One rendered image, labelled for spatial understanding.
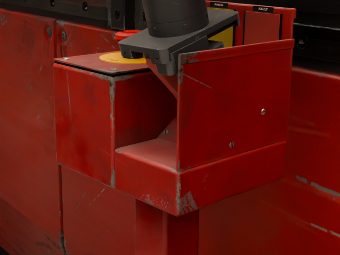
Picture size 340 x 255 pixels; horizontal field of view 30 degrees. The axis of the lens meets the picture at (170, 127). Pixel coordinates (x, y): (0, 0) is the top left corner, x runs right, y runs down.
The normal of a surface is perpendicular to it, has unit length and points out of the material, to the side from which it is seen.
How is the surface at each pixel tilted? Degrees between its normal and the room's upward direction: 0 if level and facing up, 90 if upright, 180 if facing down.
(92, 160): 90
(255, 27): 90
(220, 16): 16
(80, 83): 90
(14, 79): 90
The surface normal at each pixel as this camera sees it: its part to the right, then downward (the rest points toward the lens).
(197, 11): 0.65, 0.22
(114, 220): -0.80, 0.15
